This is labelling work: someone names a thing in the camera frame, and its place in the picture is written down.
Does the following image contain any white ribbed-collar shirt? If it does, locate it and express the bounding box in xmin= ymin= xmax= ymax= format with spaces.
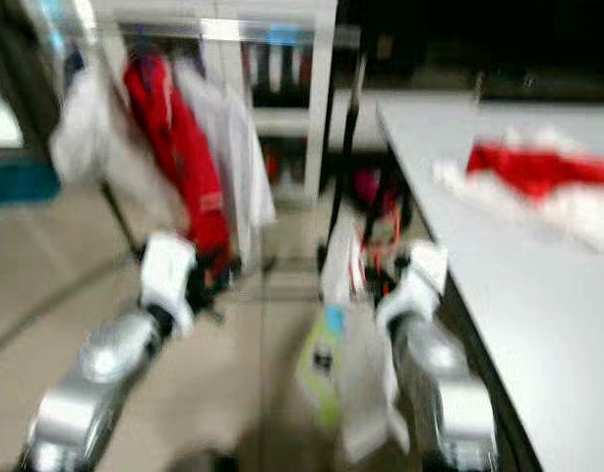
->
xmin=174 ymin=59 xmax=278 ymax=262

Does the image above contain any red white-striped jersey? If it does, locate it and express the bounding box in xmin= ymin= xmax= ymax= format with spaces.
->
xmin=123 ymin=49 xmax=234 ymax=257

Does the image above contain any black metal clothes rack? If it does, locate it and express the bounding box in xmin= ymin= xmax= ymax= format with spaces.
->
xmin=100 ymin=29 xmax=372 ymax=325

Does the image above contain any off-white loose garment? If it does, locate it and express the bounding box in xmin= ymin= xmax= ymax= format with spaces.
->
xmin=51 ymin=59 xmax=185 ymax=232

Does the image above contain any white glass-door cabinet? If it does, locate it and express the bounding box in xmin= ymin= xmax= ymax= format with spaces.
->
xmin=91 ymin=0 xmax=382 ymax=207

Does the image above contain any teal floor mat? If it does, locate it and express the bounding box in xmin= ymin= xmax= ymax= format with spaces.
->
xmin=0 ymin=157 xmax=62 ymax=206

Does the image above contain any white table with black legs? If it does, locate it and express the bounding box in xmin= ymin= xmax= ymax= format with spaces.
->
xmin=376 ymin=93 xmax=604 ymax=472

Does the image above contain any red shirt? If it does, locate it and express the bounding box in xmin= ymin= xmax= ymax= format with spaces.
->
xmin=467 ymin=143 xmax=604 ymax=203

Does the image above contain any white cloth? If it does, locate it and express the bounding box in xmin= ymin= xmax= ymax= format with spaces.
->
xmin=435 ymin=126 xmax=604 ymax=252

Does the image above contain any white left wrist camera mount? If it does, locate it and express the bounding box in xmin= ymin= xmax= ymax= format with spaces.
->
xmin=140 ymin=233 xmax=200 ymax=340

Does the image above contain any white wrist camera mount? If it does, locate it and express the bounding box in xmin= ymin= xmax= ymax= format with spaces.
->
xmin=140 ymin=233 xmax=200 ymax=340
xmin=376 ymin=241 xmax=451 ymax=330

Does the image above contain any black floor cable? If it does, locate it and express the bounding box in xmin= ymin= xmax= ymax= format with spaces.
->
xmin=0 ymin=261 xmax=136 ymax=360

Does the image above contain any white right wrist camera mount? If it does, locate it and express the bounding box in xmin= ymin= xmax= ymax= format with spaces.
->
xmin=376 ymin=241 xmax=451 ymax=330

